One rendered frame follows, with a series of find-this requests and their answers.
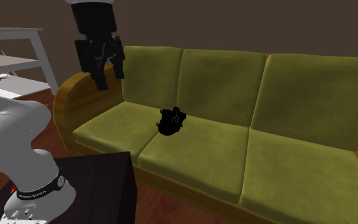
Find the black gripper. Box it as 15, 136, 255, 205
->
71, 3, 126, 92

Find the white shelf unit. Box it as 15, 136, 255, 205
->
0, 27, 60, 101

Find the black lumpy object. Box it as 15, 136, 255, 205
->
155, 106, 188, 137

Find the olive green wooden sofa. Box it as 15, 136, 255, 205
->
52, 45, 358, 224

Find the dark robot stand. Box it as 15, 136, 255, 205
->
0, 151, 139, 224

